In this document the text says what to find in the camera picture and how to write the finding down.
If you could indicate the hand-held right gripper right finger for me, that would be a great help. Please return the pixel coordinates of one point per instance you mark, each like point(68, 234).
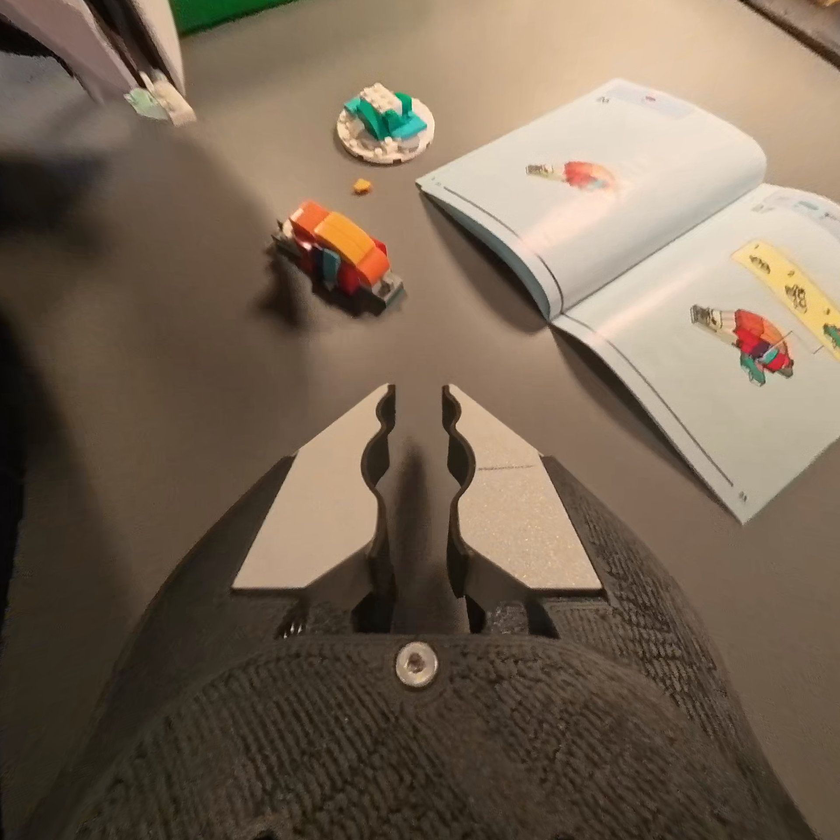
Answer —
point(525, 525)

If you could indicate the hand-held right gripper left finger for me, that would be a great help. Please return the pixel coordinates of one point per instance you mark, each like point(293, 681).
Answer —
point(308, 525)

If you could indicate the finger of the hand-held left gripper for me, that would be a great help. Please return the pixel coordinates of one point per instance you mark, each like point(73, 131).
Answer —
point(65, 39)
point(164, 39)

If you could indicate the pale green lego piece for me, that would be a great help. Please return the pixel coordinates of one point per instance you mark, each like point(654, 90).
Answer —
point(164, 102)

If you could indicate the small yellow lego piece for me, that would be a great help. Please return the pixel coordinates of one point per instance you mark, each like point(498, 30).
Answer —
point(362, 187)

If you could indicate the orange lego balloon build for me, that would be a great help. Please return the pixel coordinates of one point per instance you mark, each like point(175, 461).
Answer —
point(341, 243)

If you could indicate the white round lego base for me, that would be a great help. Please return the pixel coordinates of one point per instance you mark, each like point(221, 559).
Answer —
point(387, 141)

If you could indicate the green plastic bin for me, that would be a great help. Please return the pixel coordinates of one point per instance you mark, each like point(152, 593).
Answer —
point(229, 13)

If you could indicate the open instruction booklet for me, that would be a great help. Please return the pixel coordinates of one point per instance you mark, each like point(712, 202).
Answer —
point(656, 131)

